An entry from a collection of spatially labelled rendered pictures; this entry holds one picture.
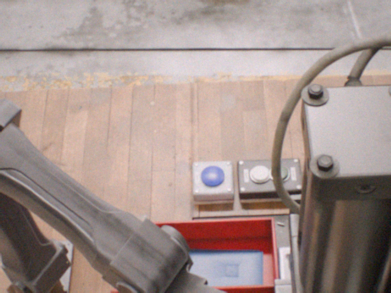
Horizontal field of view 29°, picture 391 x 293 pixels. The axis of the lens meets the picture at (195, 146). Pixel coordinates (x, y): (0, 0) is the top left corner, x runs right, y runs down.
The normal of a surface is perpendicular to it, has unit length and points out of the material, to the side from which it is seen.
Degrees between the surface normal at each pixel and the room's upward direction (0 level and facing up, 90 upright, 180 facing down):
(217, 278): 0
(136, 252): 22
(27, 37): 0
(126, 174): 0
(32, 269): 84
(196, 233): 90
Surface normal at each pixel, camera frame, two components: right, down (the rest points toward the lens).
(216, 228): 0.00, 0.80
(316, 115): -0.06, -0.60
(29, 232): 0.83, 0.34
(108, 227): 0.26, -0.40
